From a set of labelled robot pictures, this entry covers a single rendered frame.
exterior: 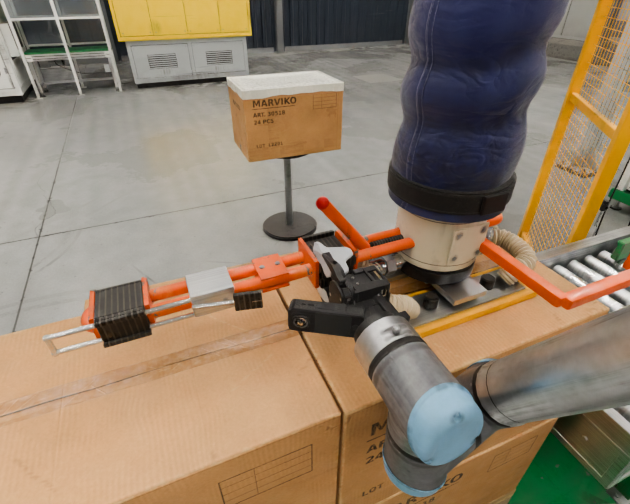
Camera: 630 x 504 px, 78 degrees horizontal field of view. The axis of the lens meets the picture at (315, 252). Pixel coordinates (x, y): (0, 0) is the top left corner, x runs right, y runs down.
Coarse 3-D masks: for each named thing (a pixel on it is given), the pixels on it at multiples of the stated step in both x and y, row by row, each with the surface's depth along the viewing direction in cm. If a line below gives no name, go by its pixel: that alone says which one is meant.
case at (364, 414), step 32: (480, 256) 94; (288, 288) 84; (416, 288) 84; (576, 288) 84; (480, 320) 76; (512, 320) 76; (544, 320) 76; (576, 320) 76; (320, 352) 70; (352, 352) 70; (448, 352) 70; (480, 352) 70; (512, 352) 72; (352, 384) 64; (352, 416) 61; (384, 416) 66; (352, 448) 67; (480, 448) 94; (352, 480) 74; (384, 480) 81
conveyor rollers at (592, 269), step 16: (592, 256) 163; (608, 256) 164; (560, 272) 156; (576, 272) 158; (592, 272) 154; (608, 272) 156; (624, 288) 151; (608, 304) 140; (624, 304) 144; (624, 416) 106
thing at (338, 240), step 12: (300, 240) 71; (312, 240) 74; (324, 240) 73; (336, 240) 73; (348, 240) 71; (312, 252) 70; (300, 264) 74; (312, 264) 67; (348, 264) 68; (312, 276) 69; (324, 276) 68
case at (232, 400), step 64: (64, 320) 77; (192, 320) 77; (256, 320) 77; (0, 384) 64; (64, 384) 64; (128, 384) 64; (192, 384) 64; (256, 384) 64; (320, 384) 64; (0, 448) 56; (64, 448) 56; (128, 448) 56; (192, 448) 56; (256, 448) 56; (320, 448) 63
